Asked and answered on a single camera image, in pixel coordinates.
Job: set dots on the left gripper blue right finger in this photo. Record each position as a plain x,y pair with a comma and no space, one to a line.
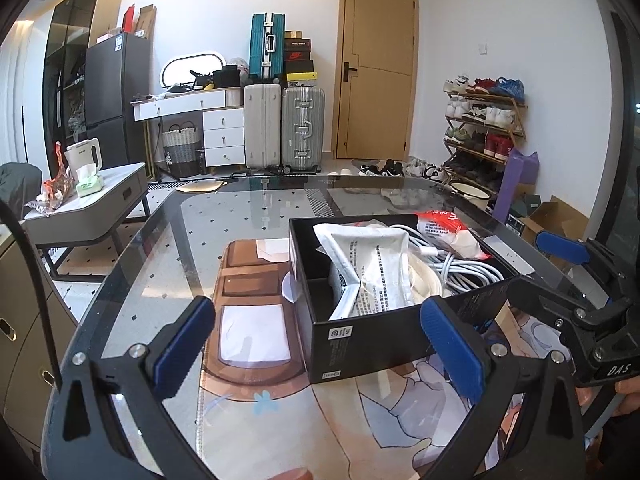
458,345

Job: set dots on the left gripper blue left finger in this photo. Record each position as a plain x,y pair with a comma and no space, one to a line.
176,346

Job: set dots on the oval mirror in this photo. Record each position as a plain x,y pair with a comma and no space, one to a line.
185,69

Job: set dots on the green tissue pack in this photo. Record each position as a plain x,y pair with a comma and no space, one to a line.
89,180

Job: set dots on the stack of shoe boxes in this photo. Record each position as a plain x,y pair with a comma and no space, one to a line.
298,63

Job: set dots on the person's right hand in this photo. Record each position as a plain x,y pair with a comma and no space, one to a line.
628,389

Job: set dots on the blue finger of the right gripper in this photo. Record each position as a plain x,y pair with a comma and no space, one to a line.
587,253
547,305

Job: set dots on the woven basket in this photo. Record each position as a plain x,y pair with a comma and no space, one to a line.
181,146

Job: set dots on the wooden door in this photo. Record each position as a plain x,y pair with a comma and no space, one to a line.
375,78

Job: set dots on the red snack bag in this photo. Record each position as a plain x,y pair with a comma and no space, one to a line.
55,191

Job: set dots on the beige side cabinet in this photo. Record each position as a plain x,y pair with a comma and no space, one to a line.
26,376

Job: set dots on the brown cardboard box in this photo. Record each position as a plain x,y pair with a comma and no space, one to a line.
557,217

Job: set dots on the white bucket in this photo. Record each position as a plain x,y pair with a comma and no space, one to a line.
474,195

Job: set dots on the white suitcase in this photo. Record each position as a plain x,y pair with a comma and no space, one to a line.
262,126

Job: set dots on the white dressing table with drawers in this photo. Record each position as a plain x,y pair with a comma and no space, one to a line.
218,114

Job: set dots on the black refrigerator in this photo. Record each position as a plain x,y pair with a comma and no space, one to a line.
118,69

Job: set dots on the wooden shoe rack with shoes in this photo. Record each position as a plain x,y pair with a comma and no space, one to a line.
484,125

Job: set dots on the dark grey blanket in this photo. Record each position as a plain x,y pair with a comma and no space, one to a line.
20,183

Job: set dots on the silver suitcase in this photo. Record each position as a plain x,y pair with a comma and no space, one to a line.
302,129

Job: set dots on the white electric kettle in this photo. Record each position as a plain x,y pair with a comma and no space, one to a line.
84,153

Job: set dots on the red white snack packet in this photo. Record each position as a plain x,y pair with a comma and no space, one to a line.
445,230

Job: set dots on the dark glass cabinet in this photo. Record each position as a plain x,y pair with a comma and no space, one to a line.
75,27

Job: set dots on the purple box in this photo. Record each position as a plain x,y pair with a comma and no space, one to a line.
520,169

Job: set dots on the teal suitcase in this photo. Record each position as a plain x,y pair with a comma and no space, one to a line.
267,47

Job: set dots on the grey coffee table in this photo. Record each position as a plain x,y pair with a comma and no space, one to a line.
87,221

